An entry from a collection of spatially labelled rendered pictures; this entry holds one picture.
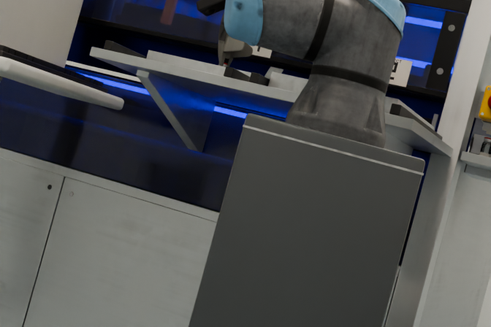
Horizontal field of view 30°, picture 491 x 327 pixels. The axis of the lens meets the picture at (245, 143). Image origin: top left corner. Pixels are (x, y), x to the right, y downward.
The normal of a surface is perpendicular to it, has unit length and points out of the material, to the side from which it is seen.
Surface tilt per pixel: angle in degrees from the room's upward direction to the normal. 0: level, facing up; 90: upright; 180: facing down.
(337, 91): 73
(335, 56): 90
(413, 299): 90
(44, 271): 90
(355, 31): 96
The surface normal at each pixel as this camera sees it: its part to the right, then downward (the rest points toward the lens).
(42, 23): 0.88, 0.22
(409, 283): -0.38, -0.14
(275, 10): 0.06, 0.17
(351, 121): 0.27, -0.27
